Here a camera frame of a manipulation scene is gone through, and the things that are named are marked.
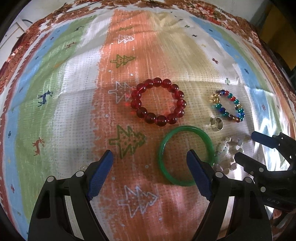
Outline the green jade bangle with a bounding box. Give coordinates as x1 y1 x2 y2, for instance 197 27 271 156
158 125 216 187

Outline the white shell stone bracelet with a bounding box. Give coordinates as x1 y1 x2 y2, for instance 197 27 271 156
214 136 251 175

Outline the silver ring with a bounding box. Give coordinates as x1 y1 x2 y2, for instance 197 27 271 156
209 116 224 132

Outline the red bead bracelet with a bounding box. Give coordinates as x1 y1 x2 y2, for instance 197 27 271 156
130 77 188 127

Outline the multicolour glass bead bracelet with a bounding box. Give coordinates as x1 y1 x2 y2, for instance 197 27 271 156
210 89 246 123

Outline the striped colourful mat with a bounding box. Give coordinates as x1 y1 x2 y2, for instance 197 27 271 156
1 4 295 240

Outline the floral brown bedsheet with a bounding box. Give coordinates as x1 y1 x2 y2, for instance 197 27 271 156
9 1 295 100

